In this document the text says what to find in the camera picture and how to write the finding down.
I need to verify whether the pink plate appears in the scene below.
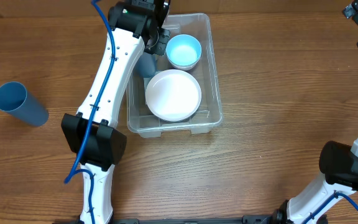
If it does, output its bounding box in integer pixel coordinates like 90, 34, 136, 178
145, 69, 202, 122

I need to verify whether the blue cup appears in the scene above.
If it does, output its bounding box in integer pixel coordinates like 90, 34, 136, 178
134, 52, 157, 78
0, 82, 49, 126

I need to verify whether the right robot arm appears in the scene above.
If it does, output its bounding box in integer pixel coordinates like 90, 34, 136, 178
269, 138, 358, 224

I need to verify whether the clear plastic storage bin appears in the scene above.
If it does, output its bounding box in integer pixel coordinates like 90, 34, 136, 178
126, 13, 223, 138

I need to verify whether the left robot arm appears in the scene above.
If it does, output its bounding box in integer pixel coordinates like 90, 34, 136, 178
61, 0, 170, 223

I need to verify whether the grey bowl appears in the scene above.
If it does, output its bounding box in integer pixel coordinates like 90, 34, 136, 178
170, 62, 197, 71

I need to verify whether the light blue bowl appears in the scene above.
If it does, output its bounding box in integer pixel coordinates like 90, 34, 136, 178
165, 34, 202, 65

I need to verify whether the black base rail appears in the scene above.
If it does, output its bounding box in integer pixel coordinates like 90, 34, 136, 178
53, 214, 329, 224

